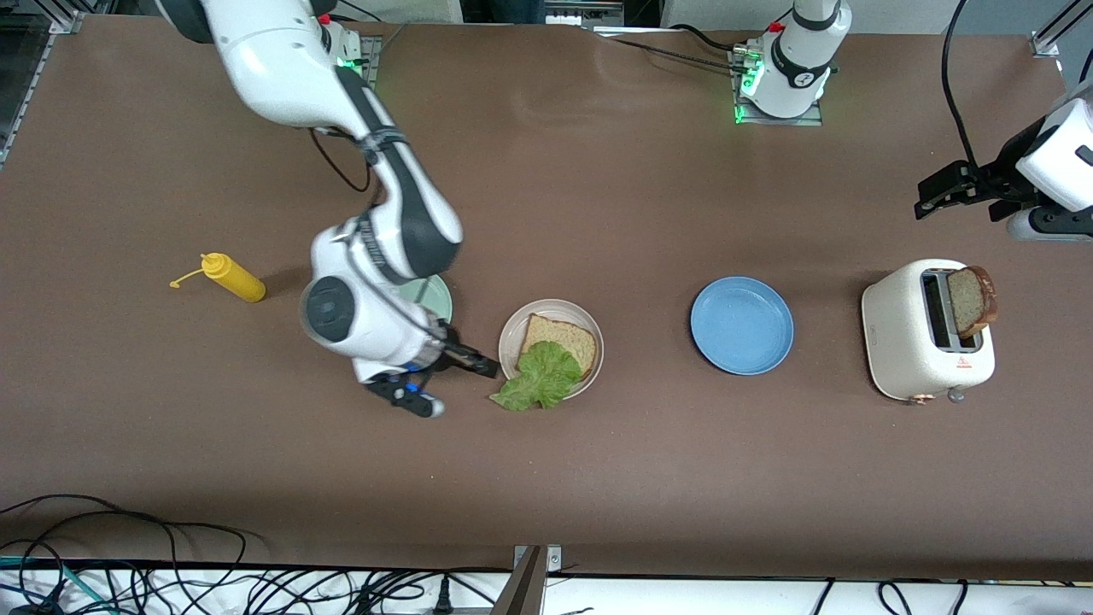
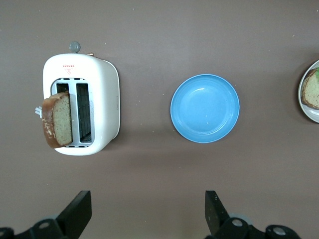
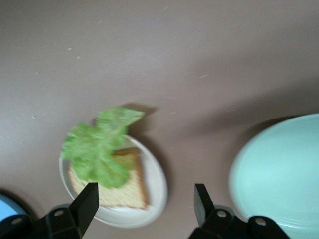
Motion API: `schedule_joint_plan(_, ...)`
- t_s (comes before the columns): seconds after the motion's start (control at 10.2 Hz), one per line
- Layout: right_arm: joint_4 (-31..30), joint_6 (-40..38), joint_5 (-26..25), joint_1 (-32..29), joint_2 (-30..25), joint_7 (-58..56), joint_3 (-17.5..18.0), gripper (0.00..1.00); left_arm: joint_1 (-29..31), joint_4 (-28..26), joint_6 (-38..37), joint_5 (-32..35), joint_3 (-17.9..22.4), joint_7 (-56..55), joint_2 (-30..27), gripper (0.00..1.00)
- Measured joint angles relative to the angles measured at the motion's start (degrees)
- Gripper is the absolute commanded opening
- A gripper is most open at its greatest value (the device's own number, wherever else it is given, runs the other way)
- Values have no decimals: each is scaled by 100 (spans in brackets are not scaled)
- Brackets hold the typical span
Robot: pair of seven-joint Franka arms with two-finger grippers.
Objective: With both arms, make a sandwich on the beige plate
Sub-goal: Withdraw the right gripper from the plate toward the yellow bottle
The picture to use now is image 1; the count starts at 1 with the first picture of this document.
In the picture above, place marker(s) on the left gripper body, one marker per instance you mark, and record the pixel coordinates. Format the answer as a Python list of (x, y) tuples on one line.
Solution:
[(1001, 175)]

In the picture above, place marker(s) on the green lettuce leaf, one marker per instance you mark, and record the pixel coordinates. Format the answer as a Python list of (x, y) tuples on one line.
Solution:
[(542, 380)]

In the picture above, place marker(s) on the brown bread slice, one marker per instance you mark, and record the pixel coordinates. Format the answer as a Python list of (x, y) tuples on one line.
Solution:
[(969, 299), (564, 333)]

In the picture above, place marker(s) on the yellow mustard squeeze bottle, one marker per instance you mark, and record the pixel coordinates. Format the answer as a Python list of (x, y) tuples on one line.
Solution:
[(239, 284)]

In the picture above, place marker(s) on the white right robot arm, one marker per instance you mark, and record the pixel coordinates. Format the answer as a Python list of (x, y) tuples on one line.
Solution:
[(282, 68)]

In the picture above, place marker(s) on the beige plate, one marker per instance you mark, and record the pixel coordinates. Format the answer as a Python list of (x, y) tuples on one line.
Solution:
[(511, 342)]

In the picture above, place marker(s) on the green plate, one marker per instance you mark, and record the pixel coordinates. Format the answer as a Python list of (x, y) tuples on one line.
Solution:
[(437, 299)]

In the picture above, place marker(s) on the blue plate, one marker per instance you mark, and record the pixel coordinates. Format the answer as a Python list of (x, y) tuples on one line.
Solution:
[(741, 326)]

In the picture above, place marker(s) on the white toaster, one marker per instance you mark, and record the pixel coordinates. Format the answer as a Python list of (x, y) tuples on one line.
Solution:
[(897, 342)]

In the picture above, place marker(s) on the black power plug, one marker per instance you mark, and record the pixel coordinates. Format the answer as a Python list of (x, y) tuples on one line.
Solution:
[(443, 598)]

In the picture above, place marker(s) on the grey power strip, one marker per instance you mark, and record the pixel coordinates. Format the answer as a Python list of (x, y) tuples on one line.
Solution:
[(581, 10)]

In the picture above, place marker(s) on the aluminium frame profile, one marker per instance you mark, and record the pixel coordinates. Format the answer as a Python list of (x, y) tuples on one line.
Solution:
[(1046, 43), (34, 60)]

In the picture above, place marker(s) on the grey metal bracket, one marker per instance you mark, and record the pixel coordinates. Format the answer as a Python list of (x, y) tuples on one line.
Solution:
[(529, 589)]

